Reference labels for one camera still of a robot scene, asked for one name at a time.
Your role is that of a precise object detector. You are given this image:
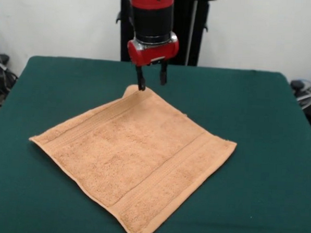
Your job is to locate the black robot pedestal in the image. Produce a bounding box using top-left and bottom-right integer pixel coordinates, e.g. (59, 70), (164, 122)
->
(113, 0), (212, 67)

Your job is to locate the tan terry towel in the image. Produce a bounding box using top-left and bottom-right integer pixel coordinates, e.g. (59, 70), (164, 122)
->
(24, 79), (241, 233)

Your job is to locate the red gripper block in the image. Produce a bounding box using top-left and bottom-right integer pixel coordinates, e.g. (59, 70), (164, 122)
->
(125, 30), (181, 94)

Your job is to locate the dark green table cloth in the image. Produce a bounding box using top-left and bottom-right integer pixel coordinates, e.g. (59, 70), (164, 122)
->
(0, 53), (311, 233)

